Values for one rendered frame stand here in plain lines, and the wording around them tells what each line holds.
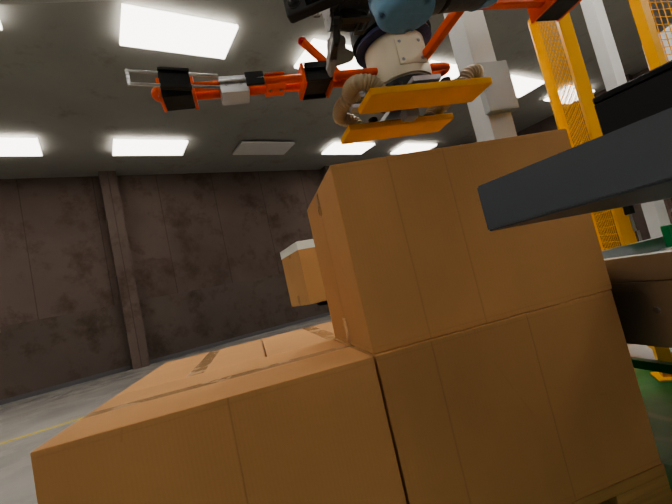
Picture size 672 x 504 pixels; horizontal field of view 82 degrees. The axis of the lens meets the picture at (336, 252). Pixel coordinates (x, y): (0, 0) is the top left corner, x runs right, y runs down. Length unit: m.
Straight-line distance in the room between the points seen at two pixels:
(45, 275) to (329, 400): 8.37
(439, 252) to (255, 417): 0.49
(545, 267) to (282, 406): 0.65
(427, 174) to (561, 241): 0.35
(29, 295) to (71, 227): 1.43
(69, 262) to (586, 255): 8.62
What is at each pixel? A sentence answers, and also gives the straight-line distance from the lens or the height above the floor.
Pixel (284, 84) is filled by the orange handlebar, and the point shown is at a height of 1.22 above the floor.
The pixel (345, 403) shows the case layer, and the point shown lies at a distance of 0.79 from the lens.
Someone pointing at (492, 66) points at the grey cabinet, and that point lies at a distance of 2.65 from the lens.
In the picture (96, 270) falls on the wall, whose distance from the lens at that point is 8.92.
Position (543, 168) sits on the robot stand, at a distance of 0.32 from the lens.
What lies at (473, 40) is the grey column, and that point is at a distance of 2.75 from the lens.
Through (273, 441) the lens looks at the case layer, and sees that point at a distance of 0.79.
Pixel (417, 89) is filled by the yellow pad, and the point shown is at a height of 1.11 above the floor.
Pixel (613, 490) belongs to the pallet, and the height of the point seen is 0.14.
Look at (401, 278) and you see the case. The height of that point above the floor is 0.68.
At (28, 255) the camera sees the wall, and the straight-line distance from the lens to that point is 9.05.
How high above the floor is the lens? 0.69
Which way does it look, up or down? 5 degrees up
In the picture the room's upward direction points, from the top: 13 degrees counter-clockwise
